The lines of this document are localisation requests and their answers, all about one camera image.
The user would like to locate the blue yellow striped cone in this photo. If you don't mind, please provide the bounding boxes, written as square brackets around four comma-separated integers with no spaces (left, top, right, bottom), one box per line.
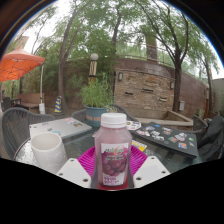
[53,95,64,114]

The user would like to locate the yellow card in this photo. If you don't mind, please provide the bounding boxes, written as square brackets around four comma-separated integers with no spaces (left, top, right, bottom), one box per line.
[130,139,148,153]

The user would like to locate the white textured cup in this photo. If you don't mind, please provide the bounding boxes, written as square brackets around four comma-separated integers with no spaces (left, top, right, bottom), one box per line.
[30,132,69,175]

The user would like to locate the orange canopy tent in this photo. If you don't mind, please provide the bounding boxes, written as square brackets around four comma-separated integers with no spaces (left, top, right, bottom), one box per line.
[0,46,47,114]

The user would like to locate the pink juice bottle white cap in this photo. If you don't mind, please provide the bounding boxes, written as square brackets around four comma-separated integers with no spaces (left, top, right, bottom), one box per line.
[94,112,133,190]

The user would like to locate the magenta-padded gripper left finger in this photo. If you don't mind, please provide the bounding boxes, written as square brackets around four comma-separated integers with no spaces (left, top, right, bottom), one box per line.
[55,145,98,189]

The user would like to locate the white printed paper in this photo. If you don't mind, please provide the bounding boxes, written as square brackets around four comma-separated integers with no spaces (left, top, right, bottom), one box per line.
[125,120,143,132]

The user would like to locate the dark patio chairs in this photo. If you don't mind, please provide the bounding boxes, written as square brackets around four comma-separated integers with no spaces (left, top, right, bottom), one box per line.
[0,96,21,113]

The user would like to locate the wooden bench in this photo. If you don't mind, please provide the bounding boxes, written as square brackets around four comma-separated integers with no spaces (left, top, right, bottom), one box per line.
[16,92,43,111]

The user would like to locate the grey laptop with stickers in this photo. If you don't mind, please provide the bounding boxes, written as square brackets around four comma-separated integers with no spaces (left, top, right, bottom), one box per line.
[28,116,93,140]

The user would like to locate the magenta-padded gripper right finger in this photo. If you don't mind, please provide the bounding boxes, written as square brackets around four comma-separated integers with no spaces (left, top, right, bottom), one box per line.
[129,145,171,189]

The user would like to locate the green plant in teal pot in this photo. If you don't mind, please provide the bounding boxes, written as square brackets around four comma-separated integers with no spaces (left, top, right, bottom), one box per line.
[78,76,116,128]

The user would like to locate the globe lamp post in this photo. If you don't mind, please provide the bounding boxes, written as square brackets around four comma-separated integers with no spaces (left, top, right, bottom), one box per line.
[88,53,100,84]

